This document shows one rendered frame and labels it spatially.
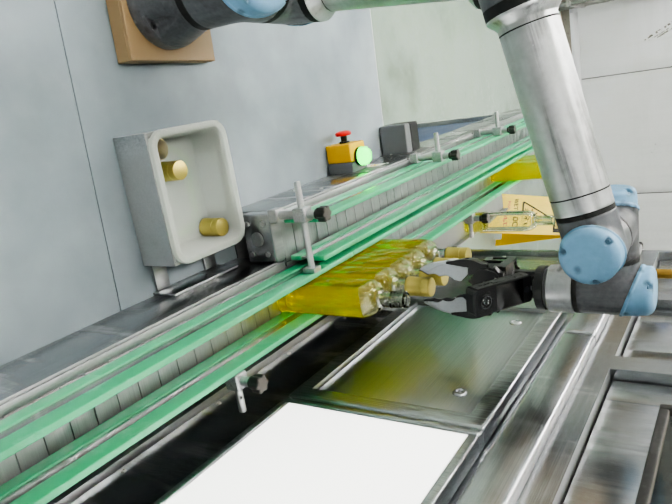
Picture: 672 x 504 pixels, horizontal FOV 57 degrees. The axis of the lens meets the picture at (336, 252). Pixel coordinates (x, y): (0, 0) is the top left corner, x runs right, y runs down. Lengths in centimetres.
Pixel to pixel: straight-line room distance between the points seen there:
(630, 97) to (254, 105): 583
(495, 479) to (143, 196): 68
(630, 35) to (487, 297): 604
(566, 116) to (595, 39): 616
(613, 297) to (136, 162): 76
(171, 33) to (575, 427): 87
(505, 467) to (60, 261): 70
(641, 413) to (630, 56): 603
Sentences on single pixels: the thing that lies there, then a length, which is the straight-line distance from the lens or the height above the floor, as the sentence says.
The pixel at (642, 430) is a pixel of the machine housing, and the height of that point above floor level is 150.
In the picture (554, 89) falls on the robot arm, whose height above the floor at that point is 142.
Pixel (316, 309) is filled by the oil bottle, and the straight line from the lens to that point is 113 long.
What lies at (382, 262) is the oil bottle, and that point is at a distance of 118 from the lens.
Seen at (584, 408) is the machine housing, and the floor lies 142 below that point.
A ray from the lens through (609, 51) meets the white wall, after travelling 695.
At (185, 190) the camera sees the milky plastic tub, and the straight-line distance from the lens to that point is 117.
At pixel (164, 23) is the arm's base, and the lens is 112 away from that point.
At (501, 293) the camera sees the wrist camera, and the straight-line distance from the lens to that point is 100.
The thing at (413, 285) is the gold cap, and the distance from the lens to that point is 109.
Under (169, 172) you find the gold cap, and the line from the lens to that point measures 110.
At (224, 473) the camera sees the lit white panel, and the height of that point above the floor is 103.
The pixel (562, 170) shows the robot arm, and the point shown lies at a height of 143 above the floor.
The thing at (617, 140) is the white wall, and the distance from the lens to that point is 701.
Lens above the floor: 163
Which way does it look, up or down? 34 degrees down
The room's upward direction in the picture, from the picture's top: 90 degrees clockwise
